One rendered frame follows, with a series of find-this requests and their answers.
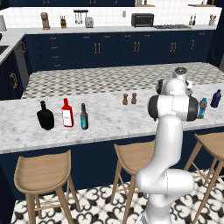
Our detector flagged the dark teal-labelled glass bottle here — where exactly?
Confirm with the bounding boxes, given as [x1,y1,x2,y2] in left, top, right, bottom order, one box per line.
[80,102,89,130]

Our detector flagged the red white-labelled glass bottle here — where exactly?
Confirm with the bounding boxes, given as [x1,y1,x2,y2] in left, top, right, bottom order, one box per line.
[60,97,75,129]

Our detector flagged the wooden bar stool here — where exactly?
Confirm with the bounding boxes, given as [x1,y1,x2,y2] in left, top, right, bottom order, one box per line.
[183,131,224,224]
[109,139,157,224]
[13,149,82,224]

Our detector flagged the navy island cabinet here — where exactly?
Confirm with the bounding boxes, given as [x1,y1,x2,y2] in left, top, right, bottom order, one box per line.
[0,125,224,202]

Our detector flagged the navy base cupboard run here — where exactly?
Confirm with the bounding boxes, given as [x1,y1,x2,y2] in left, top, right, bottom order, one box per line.
[24,29,217,73]

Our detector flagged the black squat glass bottle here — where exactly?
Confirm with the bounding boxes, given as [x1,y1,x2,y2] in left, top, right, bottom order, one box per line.
[36,100,56,131]

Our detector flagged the clear blue-capped plastic bottle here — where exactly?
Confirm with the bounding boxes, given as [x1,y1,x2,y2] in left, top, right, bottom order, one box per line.
[197,97,208,120]

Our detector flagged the silver toaster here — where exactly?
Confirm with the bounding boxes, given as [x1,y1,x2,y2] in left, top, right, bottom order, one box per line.
[84,17,95,29]

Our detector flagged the black toaster oven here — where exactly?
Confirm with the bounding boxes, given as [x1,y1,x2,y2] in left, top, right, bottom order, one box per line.
[130,12,155,28]

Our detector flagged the knife block with knives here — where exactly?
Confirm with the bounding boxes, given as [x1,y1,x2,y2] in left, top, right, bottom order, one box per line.
[59,15,67,30]

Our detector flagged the steel dishwasher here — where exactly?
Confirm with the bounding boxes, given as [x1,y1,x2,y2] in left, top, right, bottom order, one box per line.
[13,40,30,92]

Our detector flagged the gas hob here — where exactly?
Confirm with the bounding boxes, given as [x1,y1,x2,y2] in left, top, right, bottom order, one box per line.
[152,24,193,30]

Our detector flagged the dark blue plastic bottle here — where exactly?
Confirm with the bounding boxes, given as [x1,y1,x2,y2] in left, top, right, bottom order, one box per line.
[210,88,222,109]

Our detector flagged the navy side cupboard run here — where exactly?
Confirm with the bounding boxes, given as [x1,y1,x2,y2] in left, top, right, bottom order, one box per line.
[0,38,32,102]

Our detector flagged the kitchen sink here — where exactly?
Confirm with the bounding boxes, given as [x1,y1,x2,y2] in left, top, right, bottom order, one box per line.
[0,45,11,56]

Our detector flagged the utensil pot with tools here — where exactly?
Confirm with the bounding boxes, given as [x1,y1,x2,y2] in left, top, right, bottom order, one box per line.
[207,13,217,26]

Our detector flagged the rail with hanging utensils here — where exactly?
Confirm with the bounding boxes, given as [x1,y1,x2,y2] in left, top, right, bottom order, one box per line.
[73,9,89,25]

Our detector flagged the wooden wall shelf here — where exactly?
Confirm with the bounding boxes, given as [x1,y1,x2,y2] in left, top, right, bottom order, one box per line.
[135,3,156,8]
[187,3,217,8]

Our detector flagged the navy wall cupboards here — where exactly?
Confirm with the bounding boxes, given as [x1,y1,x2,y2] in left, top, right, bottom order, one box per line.
[0,0,137,8]

